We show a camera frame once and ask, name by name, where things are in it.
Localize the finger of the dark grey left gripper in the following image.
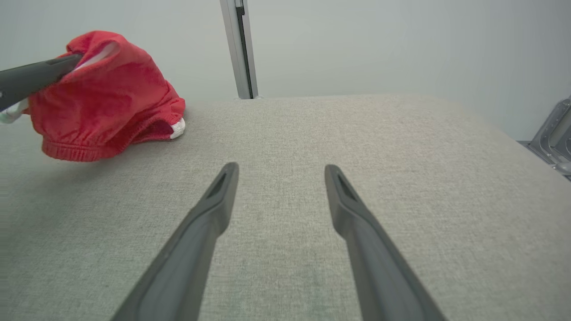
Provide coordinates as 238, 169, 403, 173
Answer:
0, 53, 84, 113

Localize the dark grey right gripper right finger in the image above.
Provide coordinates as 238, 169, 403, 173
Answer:
324, 164, 448, 321

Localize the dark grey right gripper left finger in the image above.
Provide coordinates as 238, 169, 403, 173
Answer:
111, 162, 240, 321

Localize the red garment with white trim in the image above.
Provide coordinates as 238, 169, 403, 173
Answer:
0, 30, 186, 162

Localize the grey metal door post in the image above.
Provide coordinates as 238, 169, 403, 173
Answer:
219, 0, 259, 99

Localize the grey metal cart frame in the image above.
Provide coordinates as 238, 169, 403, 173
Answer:
517, 96, 571, 181

